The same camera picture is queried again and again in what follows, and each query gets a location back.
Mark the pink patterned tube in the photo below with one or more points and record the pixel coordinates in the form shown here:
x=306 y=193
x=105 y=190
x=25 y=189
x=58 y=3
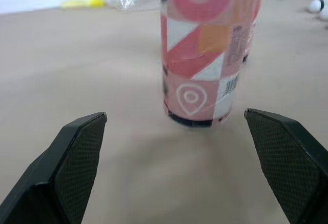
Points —
x=202 y=55

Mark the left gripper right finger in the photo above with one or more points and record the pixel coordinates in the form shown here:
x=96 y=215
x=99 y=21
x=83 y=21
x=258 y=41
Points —
x=287 y=162

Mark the white shuttlecock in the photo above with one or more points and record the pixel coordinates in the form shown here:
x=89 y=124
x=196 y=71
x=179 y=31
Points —
x=317 y=4

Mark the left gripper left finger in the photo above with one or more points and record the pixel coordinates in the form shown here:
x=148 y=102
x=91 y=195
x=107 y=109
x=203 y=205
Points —
x=64 y=170

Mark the yellow marker pen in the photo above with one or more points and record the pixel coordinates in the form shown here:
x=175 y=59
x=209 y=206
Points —
x=83 y=2

